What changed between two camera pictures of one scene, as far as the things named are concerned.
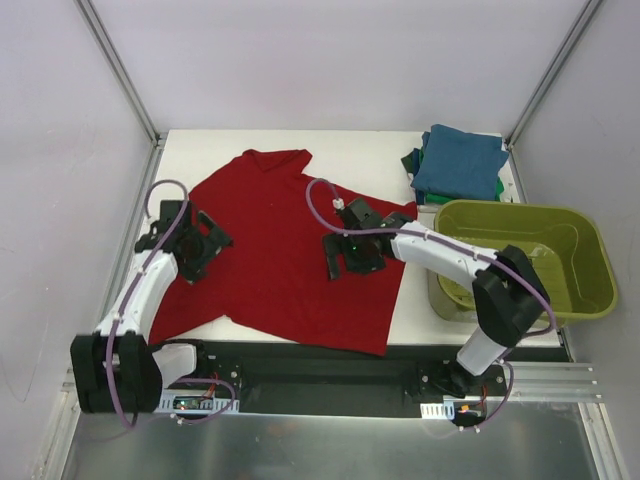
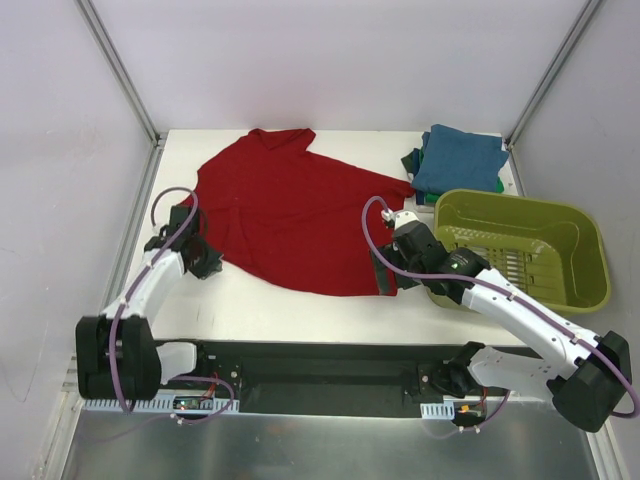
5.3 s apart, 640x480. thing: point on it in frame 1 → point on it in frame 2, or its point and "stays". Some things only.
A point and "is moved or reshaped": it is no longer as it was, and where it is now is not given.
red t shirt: (275, 277) is moved or reshaped
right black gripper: (335, 254) → (388, 267)
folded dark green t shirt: (407, 162) stays
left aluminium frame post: (112, 57) stays
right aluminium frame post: (577, 31) stays
